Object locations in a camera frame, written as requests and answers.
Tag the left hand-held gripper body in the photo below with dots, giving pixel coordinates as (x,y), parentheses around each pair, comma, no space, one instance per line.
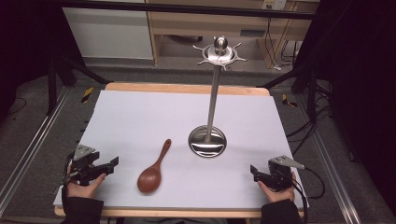
(83,161)

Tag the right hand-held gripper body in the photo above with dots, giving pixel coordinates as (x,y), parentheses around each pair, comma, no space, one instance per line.
(280,174)

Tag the brown wooden spoon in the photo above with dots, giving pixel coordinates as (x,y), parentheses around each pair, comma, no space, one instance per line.
(151,179)

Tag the steel utensil rack with hooks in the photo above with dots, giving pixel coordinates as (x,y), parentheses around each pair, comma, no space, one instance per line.
(209,144)

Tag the person's right hand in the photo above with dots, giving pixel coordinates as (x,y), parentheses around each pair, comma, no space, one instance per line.
(280,195)

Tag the person's left hand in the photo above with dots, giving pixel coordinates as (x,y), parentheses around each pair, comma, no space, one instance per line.
(81,190)

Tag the yellow black floor tape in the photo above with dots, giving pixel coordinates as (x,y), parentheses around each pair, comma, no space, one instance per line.
(289,101)
(87,94)

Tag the white table mat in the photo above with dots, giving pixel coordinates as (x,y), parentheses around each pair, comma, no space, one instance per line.
(174,115)

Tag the black metal stand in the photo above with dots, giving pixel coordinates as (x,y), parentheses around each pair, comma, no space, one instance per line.
(306,81)
(62,74)

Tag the wooden table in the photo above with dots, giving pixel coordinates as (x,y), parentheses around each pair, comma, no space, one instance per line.
(186,88)

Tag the dark curtain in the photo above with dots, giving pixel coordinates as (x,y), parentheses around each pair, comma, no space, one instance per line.
(28,34)
(364,77)

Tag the white cabinet panel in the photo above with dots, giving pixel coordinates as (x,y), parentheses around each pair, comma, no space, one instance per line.
(109,32)

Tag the white power strip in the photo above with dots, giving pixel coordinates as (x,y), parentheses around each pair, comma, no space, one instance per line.
(274,4)

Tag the black metal crossbar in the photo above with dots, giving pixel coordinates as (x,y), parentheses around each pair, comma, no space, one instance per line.
(186,9)

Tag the aluminium floor rail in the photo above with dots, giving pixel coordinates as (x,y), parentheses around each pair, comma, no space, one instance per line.
(29,146)
(333,174)

